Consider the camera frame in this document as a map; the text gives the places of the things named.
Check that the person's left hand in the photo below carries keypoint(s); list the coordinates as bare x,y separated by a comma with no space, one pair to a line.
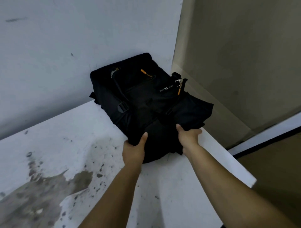
133,153

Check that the person's right hand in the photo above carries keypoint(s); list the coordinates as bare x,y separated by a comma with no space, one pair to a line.
188,138

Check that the person's left thumb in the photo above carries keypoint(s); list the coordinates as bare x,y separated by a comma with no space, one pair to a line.
143,139

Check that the person's right thumb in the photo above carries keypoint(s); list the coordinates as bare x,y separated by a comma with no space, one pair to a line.
180,129

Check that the black backpack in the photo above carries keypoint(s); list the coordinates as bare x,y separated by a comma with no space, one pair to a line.
148,103

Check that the person's right forearm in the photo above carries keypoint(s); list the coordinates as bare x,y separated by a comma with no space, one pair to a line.
225,190

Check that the person's left forearm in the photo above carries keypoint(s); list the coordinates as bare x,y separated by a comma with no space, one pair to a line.
112,199

